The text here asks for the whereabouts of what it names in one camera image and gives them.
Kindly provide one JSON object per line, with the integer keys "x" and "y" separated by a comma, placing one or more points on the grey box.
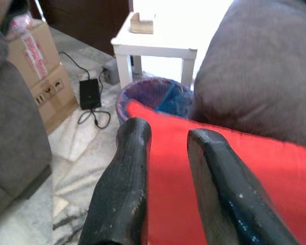
{"x": 111, "y": 74}

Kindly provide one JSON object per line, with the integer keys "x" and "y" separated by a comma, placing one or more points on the brown cardboard box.
{"x": 56, "y": 102}

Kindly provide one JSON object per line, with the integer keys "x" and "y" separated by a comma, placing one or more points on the dark wooden cabinet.
{"x": 86, "y": 20}

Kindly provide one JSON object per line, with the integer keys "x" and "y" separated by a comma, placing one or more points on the grey sofa cushion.
{"x": 257, "y": 63}

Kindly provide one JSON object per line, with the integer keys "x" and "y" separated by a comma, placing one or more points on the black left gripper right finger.
{"x": 224, "y": 189}

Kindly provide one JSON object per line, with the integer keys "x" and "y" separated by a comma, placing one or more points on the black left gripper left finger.
{"x": 122, "y": 183}

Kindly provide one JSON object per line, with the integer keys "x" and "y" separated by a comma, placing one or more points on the white side table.
{"x": 153, "y": 43}

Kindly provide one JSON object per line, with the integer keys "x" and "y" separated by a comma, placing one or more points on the bin with blue liner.
{"x": 148, "y": 89}

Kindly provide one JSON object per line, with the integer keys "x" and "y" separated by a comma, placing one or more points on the pink plastic package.
{"x": 20, "y": 21}

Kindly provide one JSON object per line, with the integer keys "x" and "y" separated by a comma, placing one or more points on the red pillow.
{"x": 168, "y": 178}

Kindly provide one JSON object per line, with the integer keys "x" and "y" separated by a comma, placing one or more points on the black power adapter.
{"x": 89, "y": 93}

